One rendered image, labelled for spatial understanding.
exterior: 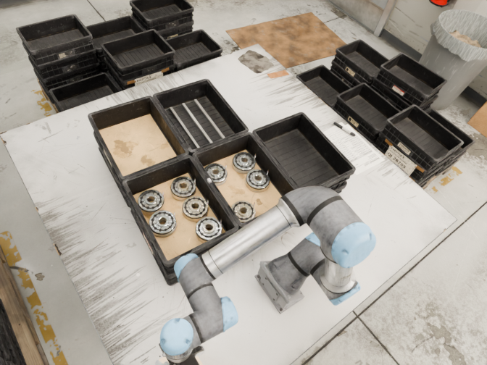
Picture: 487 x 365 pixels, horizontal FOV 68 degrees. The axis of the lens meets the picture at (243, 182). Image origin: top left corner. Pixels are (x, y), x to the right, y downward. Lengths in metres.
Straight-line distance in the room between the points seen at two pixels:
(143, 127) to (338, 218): 1.13
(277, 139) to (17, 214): 1.71
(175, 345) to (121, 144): 1.05
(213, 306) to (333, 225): 0.36
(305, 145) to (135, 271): 0.95
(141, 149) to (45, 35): 1.56
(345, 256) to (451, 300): 1.84
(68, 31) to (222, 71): 1.26
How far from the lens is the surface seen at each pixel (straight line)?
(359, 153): 2.04
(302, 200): 0.96
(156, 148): 1.69
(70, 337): 2.26
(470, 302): 2.78
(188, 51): 3.00
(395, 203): 1.93
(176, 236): 1.43
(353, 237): 0.91
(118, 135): 1.76
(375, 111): 2.86
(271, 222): 0.96
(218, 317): 0.94
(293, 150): 1.75
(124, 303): 1.50
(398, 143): 2.50
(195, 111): 1.85
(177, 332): 0.91
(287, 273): 1.37
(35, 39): 3.05
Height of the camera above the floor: 2.11
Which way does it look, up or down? 54 degrees down
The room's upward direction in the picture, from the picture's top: 11 degrees clockwise
